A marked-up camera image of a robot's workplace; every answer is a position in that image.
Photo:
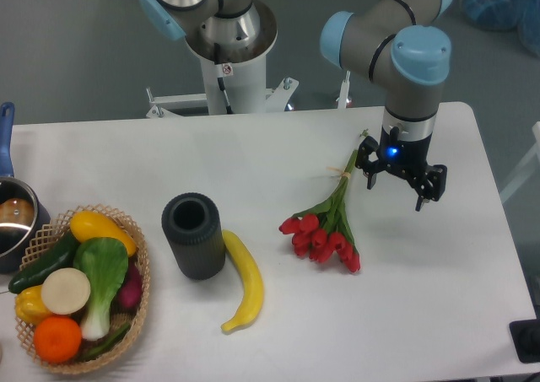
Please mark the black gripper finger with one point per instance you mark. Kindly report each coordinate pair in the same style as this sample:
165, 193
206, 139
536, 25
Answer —
367, 148
429, 183

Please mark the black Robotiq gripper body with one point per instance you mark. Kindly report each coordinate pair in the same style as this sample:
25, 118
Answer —
401, 157

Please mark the red tulip bouquet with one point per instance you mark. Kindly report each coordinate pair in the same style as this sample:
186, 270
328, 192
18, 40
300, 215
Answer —
323, 230

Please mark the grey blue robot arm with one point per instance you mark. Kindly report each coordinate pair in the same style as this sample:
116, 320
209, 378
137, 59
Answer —
394, 45

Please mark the yellow banana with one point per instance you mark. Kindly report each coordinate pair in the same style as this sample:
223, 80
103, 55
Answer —
253, 285

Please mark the black device at table edge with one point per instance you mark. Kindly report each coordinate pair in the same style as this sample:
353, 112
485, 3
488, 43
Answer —
525, 337

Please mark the blue plastic bag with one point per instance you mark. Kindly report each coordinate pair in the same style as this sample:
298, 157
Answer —
506, 15

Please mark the dark grey ribbed vase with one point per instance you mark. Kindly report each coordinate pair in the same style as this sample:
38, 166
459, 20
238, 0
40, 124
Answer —
192, 227

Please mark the purple red radish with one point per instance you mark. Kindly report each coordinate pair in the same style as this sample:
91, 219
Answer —
130, 293

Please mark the green bok choy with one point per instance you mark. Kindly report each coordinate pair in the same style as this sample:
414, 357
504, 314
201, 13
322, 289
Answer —
104, 261

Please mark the yellow squash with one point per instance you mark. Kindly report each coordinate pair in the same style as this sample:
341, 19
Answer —
87, 225

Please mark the woven wicker basket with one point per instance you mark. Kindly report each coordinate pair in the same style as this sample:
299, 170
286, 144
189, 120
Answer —
44, 239

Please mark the green bean pod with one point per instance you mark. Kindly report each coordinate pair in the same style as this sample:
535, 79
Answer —
106, 345

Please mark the green cucumber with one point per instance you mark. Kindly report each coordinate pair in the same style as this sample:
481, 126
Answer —
59, 256

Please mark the orange fruit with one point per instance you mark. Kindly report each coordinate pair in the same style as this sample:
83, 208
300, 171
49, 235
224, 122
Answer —
57, 339

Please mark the yellow bell pepper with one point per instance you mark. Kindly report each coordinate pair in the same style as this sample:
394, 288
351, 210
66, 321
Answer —
29, 306

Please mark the white chair frame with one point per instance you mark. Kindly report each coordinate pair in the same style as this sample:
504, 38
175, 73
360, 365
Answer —
523, 171

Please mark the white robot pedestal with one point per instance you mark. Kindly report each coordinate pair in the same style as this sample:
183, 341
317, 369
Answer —
233, 60

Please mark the blue saucepan with handle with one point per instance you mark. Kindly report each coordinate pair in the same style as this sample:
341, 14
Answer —
22, 213

